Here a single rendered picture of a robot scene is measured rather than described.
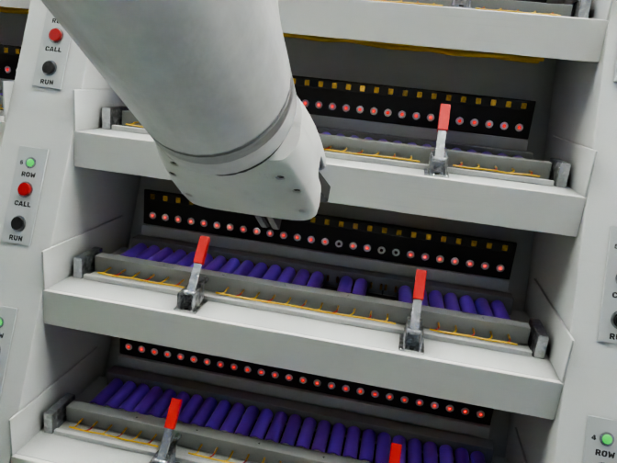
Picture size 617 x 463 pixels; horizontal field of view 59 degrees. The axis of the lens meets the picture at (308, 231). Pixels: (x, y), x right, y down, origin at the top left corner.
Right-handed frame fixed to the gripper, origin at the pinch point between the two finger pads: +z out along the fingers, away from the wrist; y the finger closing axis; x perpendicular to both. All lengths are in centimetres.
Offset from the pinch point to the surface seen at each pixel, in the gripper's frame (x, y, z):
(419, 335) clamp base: -5.9, 15.2, 21.7
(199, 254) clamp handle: -1.0, -12.2, 20.1
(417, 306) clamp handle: -2.9, 14.5, 20.1
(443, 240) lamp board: 8.8, 17.5, 31.0
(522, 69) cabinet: 36, 26, 30
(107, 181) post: 8.7, -30.2, 26.0
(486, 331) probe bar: -3.6, 23.2, 24.9
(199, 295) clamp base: -5.7, -11.2, 20.8
